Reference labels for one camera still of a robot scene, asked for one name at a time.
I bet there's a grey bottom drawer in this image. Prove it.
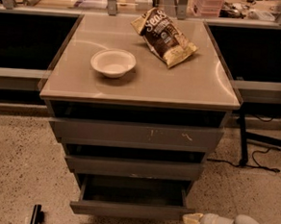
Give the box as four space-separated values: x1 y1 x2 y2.
70 175 194 221

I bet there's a grey drawer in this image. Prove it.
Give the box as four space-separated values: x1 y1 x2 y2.
70 175 194 221
48 100 227 152
65 145 203 181

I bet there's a grey middle drawer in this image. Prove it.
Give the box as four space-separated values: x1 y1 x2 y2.
65 145 203 181

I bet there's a grey drawer cabinet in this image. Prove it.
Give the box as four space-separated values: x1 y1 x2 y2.
30 8 249 202

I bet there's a grey top drawer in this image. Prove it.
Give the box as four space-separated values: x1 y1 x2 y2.
48 100 227 152

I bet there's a black table leg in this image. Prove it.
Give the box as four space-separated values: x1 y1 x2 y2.
238 110 248 167

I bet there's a black object on floor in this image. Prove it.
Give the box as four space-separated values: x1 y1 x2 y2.
30 204 44 224

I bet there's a white paper bowl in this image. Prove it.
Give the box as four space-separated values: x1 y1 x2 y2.
90 49 137 79

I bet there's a brown chip bag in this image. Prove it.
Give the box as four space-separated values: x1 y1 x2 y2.
131 7 198 68

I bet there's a pink plastic container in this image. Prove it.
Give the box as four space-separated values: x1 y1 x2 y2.
192 0 224 17

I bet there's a black floor cable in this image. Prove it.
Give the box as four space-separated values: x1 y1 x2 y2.
205 142 281 174

